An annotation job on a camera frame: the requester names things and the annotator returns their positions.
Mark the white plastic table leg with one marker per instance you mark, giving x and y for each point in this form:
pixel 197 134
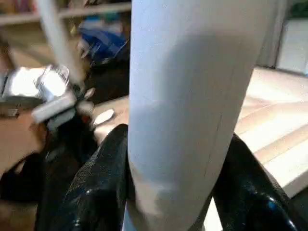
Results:
pixel 60 43
pixel 192 96

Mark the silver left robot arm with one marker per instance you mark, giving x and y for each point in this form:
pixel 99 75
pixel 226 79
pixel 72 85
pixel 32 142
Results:
pixel 29 84

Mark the white storage box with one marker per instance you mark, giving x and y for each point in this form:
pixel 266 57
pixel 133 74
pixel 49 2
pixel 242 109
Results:
pixel 293 45

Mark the beige wall shelf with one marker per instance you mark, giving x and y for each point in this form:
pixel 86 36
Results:
pixel 62 12

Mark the black work mat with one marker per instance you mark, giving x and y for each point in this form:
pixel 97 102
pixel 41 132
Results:
pixel 57 183

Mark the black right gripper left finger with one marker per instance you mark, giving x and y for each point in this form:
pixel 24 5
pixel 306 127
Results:
pixel 96 187

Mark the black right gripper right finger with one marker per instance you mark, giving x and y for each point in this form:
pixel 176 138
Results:
pixel 255 192

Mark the blue fabric bag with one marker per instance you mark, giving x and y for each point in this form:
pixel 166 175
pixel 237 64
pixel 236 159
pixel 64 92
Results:
pixel 103 41

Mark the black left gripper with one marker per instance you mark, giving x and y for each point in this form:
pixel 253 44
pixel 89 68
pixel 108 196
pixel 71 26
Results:
pixel 72 130

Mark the white plastic table top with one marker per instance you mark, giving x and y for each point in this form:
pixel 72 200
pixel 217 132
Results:
pixel 274 130

